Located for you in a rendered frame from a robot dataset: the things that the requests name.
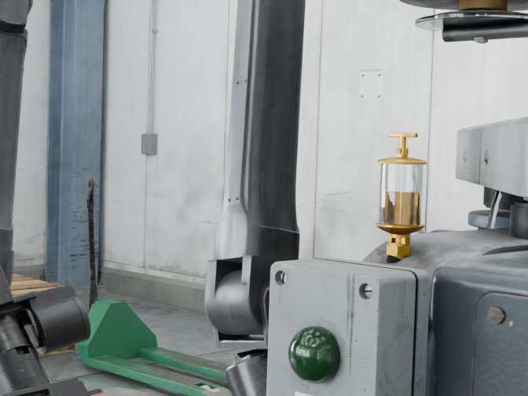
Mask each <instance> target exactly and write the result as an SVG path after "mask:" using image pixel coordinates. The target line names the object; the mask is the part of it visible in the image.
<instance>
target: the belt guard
mask: <svg viewBox="0 0 528 396"><path fill-rule="evenodd" d="M455 178H457V179H460V180H463V181H466V182H471V183H474V184H477V185H482V186H485V187H488V188H491V189H496V190H499V191H501V192H505V193H510V194H512V195H516V196H521V197H523V199H524V200H527V201H528V116H525V117H521V118H517V119H509V120H505V121H500V122H496V123H488V124H484V125H480V126H472V127H468V128H464V129H459V130H458V131H457V137H456V173H455Z"/></svg>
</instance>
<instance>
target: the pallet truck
mask: <svg viewBox="0 0 528 396"><path fill-rule="evenodd" d="M94 185H95V180H94V179H92V178H91V179H90V180H89V188H88V199H86V206H87V208H88V225H89V249H90V308H89V309H87V311H86V312H87V313H88V317H89V319H90V337H89V339H87V340H84V341H82V342H79V343H78V346H79V351H80V354H81V357H82V361H83V364H85V365H88V366H91V367H94V368H97V369H102V370H105V371H108V372H112V373H115V374H118V375H121V376H125V377H128V378H131V379H134V380H139V381H141V382H144V383H149V384H152V385H155V386H158V387H162V388H166V389H168V390H172V391H176V392H179V393H182V394H187V395H189V396H232V393H231V391H230V390H228V389H226V388H224V387H221V386H219V385H217V384H214V383H211V382H208V381H205V380H202V379H197V378H194V377H191V376H186V375H182V374H179V373H176V372H171V371H167V370H165V369H161V368H157V367H154V366H151V365H146V364H142V363H140V362H136V361H131V360H129V359H131V358H143V359H146V360H149V361H154V362H157V363H160V364H163V365H169V366H172V367H175V368H178V369H183V370H185V371H189V372H194V373H197V374H200V375H204V376H210V377H213V378H215V379H219V380H224V381H227V378H226V374H225V370H226V369H227V368H228V367H229V366H231V365H227V364H223V363H220V362H216V361H211V360H207V359H204V358H201V357H196V356H192V355H189V354H183V353H180V352H177V351H173V350H168V349H165V348H162V347H158V346H157V339H156V336H155V334H154V333H153V332H152V331H151V330H150V329H149V328H148V327H147V326H146V324H145V323H144V322H143V321H142V320H141V319H140V318H139V317H138V315H137V314H136V313H135V312H134V311H133V310H132V309H131V308H130V307H129V306H128V305H127V304H126V303H125V302H122V301H119V300H114V299H98V296H97V284H96V272H95V250H94V209H93V207H94ZM227 382H228V381H227Z"/></svg>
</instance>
